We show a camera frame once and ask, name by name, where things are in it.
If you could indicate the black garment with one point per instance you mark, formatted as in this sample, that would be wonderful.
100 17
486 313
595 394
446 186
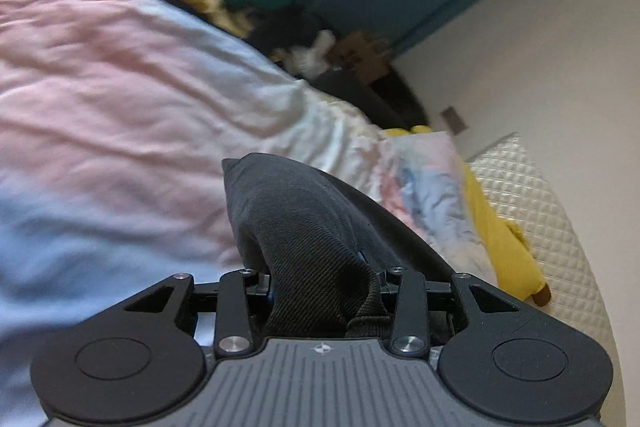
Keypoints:
322 242

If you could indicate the pastel pillow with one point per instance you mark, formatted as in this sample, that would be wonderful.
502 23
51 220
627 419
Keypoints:
430 193

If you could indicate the pastel bed sheet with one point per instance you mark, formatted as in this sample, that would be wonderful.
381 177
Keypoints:
115 118

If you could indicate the white quilted mattress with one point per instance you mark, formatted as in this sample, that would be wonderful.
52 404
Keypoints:
517 189

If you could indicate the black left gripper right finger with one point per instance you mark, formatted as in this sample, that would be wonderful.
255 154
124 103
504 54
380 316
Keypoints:
469 354

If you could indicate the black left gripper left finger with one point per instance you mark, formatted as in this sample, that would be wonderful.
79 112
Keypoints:
149 354

